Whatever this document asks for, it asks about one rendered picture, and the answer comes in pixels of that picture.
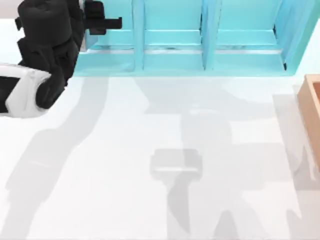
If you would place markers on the light blue rack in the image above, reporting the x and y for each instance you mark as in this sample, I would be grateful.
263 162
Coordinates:
175 60

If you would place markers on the shallow salmon-coloured box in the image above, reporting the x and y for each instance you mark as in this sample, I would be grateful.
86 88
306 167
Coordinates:
310 115

